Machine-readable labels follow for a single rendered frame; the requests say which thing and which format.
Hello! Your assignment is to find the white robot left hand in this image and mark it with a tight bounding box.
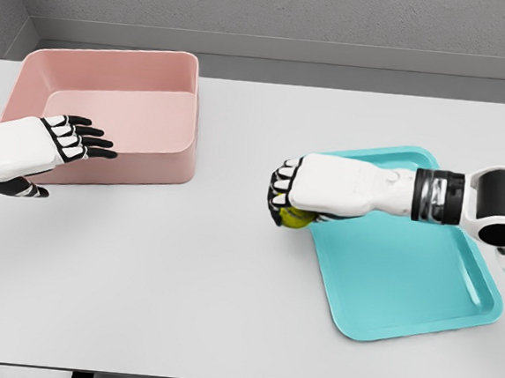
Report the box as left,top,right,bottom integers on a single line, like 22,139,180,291
0,107,122,207

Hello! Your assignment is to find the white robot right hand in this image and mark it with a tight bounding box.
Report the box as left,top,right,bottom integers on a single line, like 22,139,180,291
264,149,377,235

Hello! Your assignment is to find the yellow-green tennis ball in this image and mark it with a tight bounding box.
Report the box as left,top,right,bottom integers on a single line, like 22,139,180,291
277,192,316,233

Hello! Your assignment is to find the blue plastic tray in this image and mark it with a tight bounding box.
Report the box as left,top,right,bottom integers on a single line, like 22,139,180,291
298,137,505,355

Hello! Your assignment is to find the pink plastic basket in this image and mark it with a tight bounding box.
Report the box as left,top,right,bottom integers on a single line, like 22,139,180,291
0,35,206,199

